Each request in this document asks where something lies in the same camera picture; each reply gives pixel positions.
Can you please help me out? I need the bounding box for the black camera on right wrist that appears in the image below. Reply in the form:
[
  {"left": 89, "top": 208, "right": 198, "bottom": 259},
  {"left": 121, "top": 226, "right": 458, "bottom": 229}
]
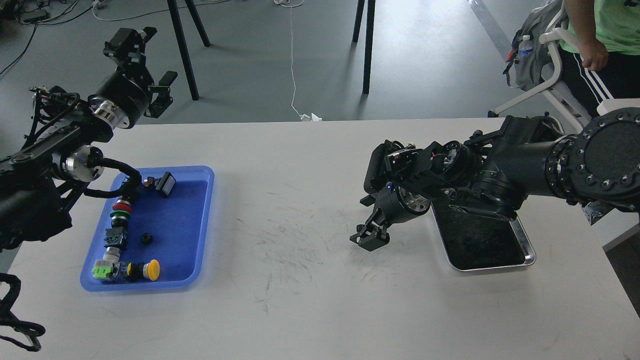
[{"left": 363, "top": 140, "right": 403, "bottom": 194}]

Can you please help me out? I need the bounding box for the blue plastic tray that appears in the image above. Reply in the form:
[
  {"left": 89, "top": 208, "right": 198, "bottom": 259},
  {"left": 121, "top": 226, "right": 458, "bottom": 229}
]
[{"left": 79, "top": 165, "right": 215, "bottom": 292}]

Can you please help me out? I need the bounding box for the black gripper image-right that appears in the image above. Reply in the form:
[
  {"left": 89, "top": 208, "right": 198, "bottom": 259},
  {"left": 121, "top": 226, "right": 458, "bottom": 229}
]
[{"left": 349, "top": 185, "right": 431, "bottom": 252}]

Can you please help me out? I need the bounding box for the clear water bottle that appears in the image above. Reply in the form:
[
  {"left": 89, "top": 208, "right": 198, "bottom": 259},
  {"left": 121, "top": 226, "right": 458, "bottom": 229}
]
[{"left": 518, "top": 34, "right": 534, "bottom": 60}]

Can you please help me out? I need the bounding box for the person in green shirt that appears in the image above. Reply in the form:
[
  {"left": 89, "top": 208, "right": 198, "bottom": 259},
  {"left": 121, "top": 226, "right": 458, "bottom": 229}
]
[{"left": 558, "top": 0, "right": 640, "bottom": 117}]

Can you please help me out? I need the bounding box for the person's hand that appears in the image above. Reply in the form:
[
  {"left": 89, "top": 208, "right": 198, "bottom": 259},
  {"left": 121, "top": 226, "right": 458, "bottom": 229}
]
[{"left": 580, "top": 41, "right": 610, "bottom": 72}]

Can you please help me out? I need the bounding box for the red mushroom push button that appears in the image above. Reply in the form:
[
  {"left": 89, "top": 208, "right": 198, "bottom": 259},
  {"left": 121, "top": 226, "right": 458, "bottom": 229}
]
[{"left": 111, "top": 198, "right": 133, "bottom": 214}]

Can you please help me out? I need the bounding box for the black square push button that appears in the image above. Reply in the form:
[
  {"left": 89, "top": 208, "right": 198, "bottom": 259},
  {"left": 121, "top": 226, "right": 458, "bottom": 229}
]
[{"left": 142, "top": 171, "right": 176, "bottom": 198}]

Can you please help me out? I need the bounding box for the green ring push button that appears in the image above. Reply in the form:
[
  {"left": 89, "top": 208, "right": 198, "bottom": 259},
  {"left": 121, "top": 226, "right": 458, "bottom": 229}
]
[{"left": 109, "top": 210, "right": 131, "bottom": 219}]

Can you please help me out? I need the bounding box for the black table leg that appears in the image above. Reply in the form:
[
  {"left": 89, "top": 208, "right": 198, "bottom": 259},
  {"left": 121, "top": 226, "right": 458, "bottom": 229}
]
[
  {"left": 352, "top": 0, "right": 377, "bottom": 95},
  {"left": 167, "top": 0, "right": 211, "bottom": 101}
]

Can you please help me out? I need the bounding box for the grey backpack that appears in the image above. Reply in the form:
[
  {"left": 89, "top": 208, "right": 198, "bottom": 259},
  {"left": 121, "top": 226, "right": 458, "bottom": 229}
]
[{"left": 503, "top": 0, "right": 567, "bottom": 91}]

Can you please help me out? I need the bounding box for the silver metal tray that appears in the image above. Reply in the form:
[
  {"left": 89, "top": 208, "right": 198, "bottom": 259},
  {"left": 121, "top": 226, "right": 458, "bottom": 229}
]
[{"left": 430, "top": 201, "right": 537, "bottom": 272}]

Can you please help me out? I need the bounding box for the black table leg right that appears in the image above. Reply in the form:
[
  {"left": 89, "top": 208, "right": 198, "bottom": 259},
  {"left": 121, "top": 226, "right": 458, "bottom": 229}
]
[{"left": 352, "top": 0, "right": 377, "bottom": 95}]

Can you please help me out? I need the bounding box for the white cable on floor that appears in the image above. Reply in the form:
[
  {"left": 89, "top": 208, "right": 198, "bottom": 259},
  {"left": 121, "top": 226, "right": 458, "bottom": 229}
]
[{"left": 272, "top": 0, "right": 323, "bottom": 122}]

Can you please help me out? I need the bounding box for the black table leg left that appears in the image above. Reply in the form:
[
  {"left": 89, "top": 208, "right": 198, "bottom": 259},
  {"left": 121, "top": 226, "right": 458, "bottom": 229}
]
[{"left": 167, "top": 0, "right": 211, "bottom": 101}]

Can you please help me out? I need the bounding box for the white chair frame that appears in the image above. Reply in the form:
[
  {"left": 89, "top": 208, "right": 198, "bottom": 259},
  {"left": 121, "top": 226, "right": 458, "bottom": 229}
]
[{"left": 487, "top": 27, "right": 592, "bottom": 132}]

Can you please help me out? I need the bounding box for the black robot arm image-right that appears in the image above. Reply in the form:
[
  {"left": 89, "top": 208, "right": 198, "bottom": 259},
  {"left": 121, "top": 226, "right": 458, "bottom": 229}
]
[{"left": 350, "top": 107, "right": 640, "bottom": 252}]

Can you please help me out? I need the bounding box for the yellow mushroom push button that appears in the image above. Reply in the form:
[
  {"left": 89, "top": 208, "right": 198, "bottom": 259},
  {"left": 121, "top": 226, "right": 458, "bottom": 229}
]
[{"left": 141, "top": 259, "right": 161, "bottom": 281}]

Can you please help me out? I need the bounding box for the blue grey switch block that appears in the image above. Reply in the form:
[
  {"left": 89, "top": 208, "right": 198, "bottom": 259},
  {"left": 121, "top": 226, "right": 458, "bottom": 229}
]
[{"left": 103, "top": 227, "right": 128, "bottom": 251}]

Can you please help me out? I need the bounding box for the green white push button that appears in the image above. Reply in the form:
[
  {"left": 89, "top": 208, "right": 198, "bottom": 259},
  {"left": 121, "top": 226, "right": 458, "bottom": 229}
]
[{"left": 91, "top": 259, "right": 121, "bottom": 283}]

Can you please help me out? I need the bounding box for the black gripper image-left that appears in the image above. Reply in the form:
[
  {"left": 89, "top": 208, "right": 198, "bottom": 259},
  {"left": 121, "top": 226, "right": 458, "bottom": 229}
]
[{"left": 89, "top": 26, "right": 178, "bottom": 129}]

